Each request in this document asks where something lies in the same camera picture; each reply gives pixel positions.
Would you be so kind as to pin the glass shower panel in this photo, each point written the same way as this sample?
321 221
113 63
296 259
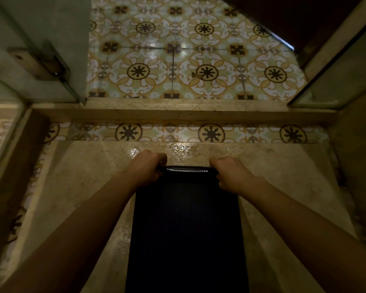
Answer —
338 64

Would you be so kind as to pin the glass shower door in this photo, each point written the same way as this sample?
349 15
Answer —
33 48

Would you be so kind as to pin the person's left forearm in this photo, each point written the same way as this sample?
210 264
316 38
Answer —
70 234

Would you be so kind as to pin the person's right forearm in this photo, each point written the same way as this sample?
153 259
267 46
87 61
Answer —
311 238

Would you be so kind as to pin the person's left hand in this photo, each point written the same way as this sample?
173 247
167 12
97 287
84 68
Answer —
145 167

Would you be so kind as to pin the dark wooden door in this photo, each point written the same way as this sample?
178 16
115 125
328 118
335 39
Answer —
292 18

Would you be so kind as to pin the person's right fingers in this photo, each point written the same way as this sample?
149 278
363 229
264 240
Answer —
217 167

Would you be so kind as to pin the marble shower threshold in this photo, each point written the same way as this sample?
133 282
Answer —
183 109

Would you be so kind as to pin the person's right hand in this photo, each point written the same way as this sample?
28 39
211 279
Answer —
234 175

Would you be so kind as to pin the person's left fingers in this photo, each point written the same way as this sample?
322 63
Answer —
160 161

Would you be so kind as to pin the metal door hinge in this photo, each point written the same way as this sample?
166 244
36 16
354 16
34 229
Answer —
41 62

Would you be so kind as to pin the dark blue rubber mat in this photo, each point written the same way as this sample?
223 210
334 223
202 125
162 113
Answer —
186 231

